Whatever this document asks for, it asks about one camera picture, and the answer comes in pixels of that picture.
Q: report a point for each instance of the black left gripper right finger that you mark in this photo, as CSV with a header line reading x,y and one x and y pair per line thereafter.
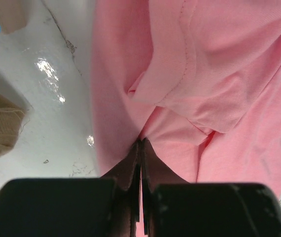
x,y
173,207

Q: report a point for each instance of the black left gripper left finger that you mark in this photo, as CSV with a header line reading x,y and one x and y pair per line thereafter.
x,y
107,206

